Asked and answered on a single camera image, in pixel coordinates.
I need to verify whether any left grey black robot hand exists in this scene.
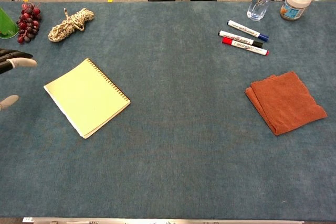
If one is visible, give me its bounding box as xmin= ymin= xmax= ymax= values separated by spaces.
xmin=0 ymin=48 xmax=38 ymax=112

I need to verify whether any black whiteboard marker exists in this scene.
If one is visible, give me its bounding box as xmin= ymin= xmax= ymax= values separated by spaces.
xmin=217 ymin=30 xmax=264 ymax=49

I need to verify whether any blue whiteboard marker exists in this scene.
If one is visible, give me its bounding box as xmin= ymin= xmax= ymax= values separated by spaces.
xmin=226 ymin=19 xmax=269 ymax=42

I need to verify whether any folded orange cloth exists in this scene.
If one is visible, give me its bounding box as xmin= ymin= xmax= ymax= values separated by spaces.
xmin=244 ymin=70 xmax=328 ymax=136

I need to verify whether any red whiteboard marker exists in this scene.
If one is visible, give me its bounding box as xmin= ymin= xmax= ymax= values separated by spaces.
xmin=222 ymin=37 xmax=269 ymax=56

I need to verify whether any bunch of purple grapes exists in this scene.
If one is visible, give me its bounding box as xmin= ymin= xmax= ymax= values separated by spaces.
xmin=16 ymin=2 xmax=42 ymax=44

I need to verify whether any aluminium table edge rail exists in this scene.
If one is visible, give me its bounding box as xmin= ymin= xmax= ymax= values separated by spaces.
xmin=22 ymin=217 xmax=305 ymax=224

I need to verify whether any blue felt table cover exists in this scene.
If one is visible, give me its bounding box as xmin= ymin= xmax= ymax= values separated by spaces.
xmin=0 ymin=0 xmax=336 ymax=219

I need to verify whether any clear jar with white lid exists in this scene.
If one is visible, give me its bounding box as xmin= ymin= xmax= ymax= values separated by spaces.
xmin=280 ymin=0 xmax=316 ymax=22

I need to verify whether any jute rope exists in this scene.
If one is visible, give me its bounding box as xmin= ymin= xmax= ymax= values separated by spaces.
xmin=48 ymin=7 xmax=95 ymax=43

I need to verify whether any green plastic cone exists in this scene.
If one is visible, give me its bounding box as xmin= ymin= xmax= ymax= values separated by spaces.
xmin=0 ymin=7 xmax=19 ymax=39

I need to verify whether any spiral notebook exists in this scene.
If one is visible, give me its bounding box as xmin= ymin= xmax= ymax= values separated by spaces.
xmin=43 ymin=58 xmax=131 ymax=140

